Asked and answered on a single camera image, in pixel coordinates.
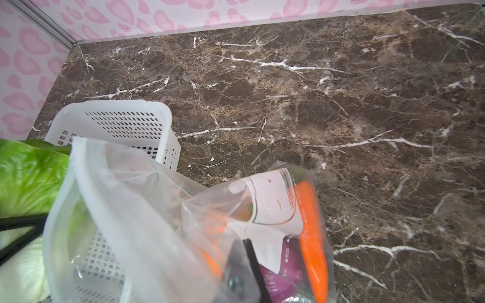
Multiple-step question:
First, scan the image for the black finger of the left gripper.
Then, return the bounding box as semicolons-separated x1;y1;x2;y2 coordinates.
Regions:
1;213;48;265

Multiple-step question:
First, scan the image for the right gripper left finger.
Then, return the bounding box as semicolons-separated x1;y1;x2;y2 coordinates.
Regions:
212;240;261;302

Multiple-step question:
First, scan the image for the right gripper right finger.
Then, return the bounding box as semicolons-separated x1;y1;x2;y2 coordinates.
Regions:
243;239;271;303

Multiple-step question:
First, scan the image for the purple onion toy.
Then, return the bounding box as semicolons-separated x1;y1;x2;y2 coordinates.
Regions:
259;236;304;302

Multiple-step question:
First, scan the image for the green lettuce toy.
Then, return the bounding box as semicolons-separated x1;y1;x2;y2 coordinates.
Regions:
1;139;71;302

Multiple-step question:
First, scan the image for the orange carrot toy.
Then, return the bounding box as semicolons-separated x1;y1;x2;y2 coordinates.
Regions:
294;181;329;302

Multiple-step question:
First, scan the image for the clear zip top bag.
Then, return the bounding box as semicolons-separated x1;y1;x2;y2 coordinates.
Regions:
67;138;336;302

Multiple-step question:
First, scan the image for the white perforated plastic basket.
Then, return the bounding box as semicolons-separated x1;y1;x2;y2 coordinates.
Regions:
39;99;182;303

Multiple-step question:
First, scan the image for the orange tomato toy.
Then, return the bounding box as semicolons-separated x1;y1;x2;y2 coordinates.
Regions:
184;210;247;279

